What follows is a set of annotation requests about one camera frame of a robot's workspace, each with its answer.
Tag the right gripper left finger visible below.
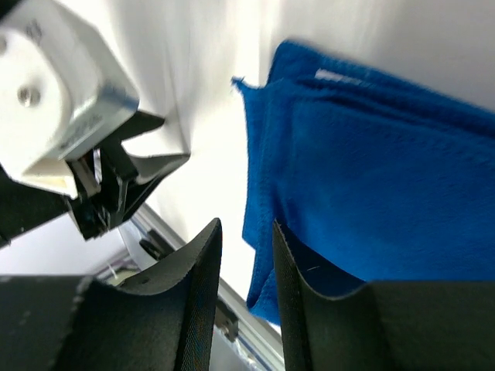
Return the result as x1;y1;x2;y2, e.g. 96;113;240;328
1;219;222;370

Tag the blue towel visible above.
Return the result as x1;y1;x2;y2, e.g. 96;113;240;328
233;40;494;324

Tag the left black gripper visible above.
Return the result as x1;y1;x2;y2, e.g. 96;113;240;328
1;111;189;246

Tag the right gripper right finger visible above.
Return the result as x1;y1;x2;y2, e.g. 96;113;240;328
273;223;494;370

